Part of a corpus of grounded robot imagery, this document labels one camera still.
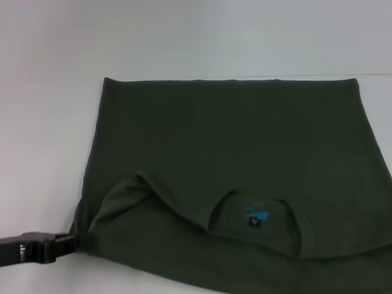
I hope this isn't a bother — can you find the dark green FREE t-shirt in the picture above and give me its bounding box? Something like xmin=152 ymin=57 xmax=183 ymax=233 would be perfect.
xmin=69 ymin=76 xmax=392 ymax=294

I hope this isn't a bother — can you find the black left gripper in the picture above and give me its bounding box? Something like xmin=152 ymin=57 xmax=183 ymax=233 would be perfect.
xmin=0 ymin=231 xmax=92 ymax=268

